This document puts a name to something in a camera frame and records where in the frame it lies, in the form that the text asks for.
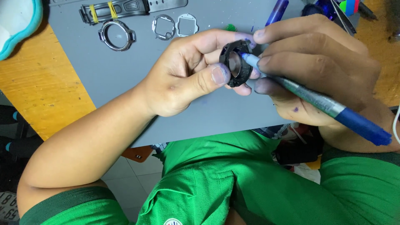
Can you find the black round watch case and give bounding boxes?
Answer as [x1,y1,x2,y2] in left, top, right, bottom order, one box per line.
[219,39,254,88]

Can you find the dark blue bottle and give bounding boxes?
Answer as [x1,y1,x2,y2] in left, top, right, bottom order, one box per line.
[301,0,339,21]

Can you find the silver square-window dial ring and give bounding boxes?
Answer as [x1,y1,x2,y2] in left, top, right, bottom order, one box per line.
[152,14,176,41]

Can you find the patterned cloth bag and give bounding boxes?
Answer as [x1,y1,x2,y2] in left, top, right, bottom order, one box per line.
[252,123,324,185]

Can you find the blue translucent pen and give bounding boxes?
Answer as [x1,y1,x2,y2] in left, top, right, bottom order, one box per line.
[265,0,290,27]

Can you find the blue and silver marker pen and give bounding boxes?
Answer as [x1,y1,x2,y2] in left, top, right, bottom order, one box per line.
[240,52,393,146]

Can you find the white cable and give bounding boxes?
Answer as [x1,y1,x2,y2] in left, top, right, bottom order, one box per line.
[392,105,400,145]

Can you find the grey work mat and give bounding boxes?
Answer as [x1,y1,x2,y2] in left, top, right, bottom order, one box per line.
[48,0,360,148]

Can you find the white number plate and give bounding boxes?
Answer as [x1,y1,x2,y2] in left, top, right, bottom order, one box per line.
[0,191,20,223]

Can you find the person's right hand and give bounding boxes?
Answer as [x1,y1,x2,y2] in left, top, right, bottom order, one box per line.
[252,14,398,129]

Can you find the white object with teal rim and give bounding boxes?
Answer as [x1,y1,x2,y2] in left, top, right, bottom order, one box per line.
[0,0,44,62]

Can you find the green shirt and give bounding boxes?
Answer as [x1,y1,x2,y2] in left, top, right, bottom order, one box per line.
[19,129,400,225]

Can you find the black watch strap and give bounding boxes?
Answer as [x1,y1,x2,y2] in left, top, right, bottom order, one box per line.
[79,0,189,26]

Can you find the yellow rubber band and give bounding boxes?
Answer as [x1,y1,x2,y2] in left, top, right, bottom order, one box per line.
[107,1,119,20]
[89,4,99,24]

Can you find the multicoloured striped object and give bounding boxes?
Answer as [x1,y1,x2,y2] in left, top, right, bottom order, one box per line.
[339,0,361,16]

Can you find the round metal bezel with glass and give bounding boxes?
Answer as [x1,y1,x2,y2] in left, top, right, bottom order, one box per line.
[98,20,137,52]

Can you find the orange plastic piece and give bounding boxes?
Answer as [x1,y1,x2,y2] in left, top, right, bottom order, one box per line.
[121,145,154,163]

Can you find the person's left hand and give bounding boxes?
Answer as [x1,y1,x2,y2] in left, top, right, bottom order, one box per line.
[137,29,261,118]

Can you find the black tweezers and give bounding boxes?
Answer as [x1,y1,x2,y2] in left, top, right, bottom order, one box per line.
[329,0,357,35]

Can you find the white square-window frame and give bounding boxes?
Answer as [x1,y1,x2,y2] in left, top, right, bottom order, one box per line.
[176,13,199,38]

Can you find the black pen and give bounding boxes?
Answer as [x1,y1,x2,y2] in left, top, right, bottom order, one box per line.
[357,1,378,21]

